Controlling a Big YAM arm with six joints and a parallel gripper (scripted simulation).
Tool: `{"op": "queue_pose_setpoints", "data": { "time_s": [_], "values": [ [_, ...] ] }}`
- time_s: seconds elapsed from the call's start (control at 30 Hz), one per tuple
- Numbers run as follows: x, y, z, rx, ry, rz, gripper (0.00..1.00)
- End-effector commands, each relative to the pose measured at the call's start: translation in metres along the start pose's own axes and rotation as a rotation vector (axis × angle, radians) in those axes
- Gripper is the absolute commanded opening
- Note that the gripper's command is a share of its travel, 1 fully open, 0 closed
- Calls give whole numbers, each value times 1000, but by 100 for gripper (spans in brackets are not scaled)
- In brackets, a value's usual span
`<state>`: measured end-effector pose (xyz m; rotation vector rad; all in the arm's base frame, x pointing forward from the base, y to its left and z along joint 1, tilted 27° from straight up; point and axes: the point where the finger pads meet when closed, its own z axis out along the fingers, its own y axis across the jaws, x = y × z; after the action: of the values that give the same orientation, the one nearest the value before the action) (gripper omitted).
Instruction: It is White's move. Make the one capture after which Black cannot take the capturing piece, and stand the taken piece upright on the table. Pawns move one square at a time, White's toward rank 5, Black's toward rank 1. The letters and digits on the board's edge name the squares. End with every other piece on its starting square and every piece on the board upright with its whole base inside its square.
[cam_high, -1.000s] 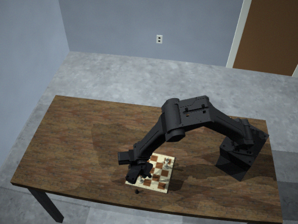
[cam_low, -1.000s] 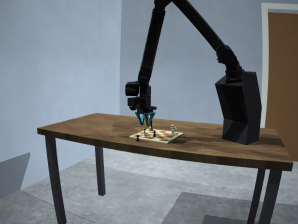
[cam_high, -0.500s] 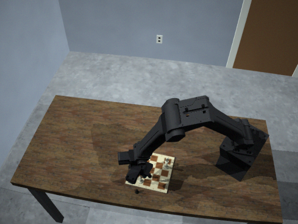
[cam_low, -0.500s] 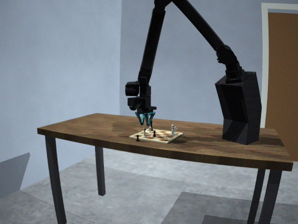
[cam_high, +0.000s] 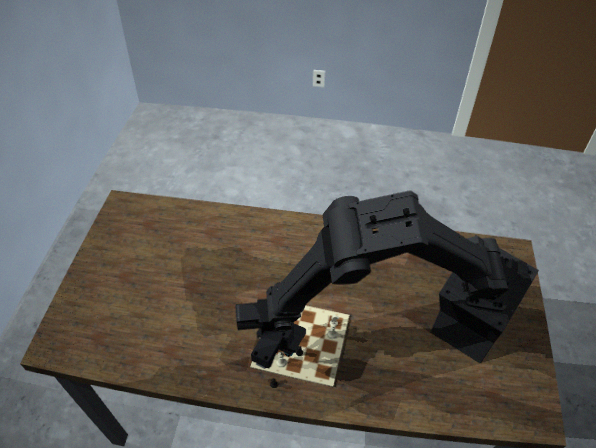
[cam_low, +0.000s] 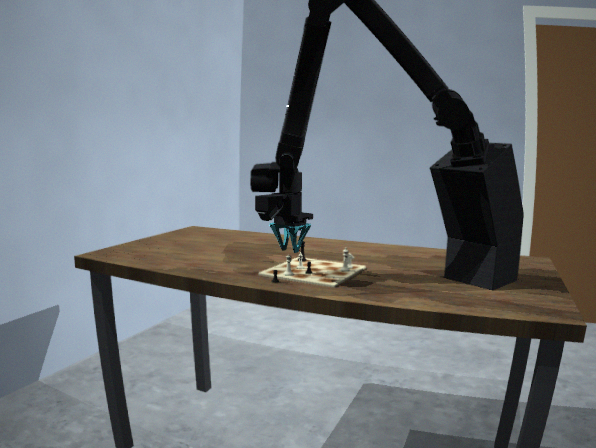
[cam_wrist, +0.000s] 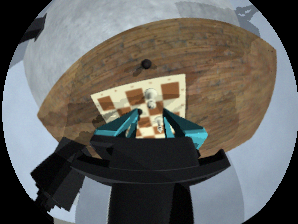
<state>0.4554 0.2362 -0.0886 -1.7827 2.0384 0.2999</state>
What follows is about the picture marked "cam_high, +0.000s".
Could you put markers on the brown and cream chessboard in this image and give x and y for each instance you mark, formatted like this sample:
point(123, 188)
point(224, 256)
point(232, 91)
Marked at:
point(321, 354)

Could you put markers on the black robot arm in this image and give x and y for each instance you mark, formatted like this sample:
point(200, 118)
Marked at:
point(347, 243)

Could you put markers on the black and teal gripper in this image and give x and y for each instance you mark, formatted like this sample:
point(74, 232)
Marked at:
point(299, 333)

